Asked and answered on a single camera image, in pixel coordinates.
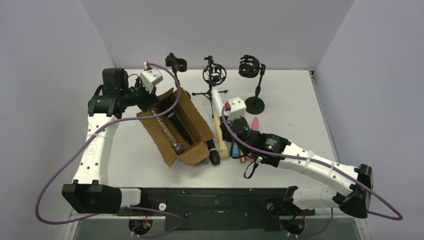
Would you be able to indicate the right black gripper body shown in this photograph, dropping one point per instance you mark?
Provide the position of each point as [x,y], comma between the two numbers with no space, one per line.
[227,129]

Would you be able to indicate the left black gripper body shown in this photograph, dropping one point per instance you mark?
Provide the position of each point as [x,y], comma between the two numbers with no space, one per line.
[149,98]

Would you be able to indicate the pink microphone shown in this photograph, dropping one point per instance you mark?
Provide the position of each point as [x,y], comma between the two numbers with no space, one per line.
[255,124]

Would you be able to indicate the white grey microphone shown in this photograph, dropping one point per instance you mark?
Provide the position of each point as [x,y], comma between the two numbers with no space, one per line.
[217,102]

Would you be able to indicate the blue microphone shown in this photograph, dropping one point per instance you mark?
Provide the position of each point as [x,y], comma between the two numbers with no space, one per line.
[235,153]

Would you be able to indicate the cream microphone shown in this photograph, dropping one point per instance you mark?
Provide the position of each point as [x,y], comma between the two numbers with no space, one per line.
[222,148]

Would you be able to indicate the slim black microphone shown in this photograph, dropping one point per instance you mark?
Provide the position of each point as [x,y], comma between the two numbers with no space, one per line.
[171,115]

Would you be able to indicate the clip mic stand round base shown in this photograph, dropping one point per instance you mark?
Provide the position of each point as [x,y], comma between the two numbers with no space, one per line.
[177,64]

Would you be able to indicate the tripod shock mount stand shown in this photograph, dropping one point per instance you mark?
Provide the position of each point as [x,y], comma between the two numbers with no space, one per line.
[213,74]

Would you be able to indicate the brown cardboard box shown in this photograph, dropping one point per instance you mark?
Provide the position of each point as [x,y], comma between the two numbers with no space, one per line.
[195,125]

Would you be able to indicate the silver glitter microphone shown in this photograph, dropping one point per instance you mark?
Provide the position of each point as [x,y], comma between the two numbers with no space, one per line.
[177,147]

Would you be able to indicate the gold microphone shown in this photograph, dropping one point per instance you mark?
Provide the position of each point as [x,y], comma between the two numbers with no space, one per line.
[242,158]

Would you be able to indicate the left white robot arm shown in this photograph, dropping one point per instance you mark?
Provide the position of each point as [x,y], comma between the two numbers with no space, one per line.
[90,192]

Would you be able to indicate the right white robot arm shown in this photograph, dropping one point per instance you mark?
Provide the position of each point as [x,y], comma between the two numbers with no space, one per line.
[345,187]

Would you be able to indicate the grey mesh head microphone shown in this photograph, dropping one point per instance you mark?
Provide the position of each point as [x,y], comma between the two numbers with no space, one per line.
[205,161]

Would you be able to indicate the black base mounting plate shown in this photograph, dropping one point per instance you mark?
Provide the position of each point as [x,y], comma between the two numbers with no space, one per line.
[220,221]

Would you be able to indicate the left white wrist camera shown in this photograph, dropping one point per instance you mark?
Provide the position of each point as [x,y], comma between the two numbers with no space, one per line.
[150,78]

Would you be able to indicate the shock mount stand round base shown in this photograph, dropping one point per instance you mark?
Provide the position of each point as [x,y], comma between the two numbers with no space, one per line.
[250,67]

